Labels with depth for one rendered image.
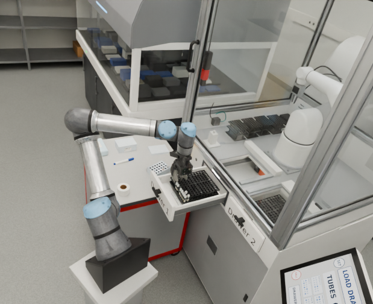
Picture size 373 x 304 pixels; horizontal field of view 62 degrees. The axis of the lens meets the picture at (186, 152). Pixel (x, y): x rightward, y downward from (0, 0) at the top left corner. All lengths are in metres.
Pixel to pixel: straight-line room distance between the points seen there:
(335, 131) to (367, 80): 0.19
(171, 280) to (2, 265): 1.16
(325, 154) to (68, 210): 2.13
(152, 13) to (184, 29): 0.25
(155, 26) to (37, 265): 1.79
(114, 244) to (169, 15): 1.40
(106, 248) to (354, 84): 1.07
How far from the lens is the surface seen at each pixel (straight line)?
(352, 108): 1.10
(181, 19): 2.13
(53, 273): 2.44
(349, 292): 1.24
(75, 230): 2.64
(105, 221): 1.33
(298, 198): 1.31
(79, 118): 1.35
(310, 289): 1.31
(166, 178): 1.76
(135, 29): 2.03
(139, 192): 1.82
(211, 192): 1.70
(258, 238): 1.56
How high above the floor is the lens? 2.04
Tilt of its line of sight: 36 degrees down
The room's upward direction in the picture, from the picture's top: 11 degrees clockwise
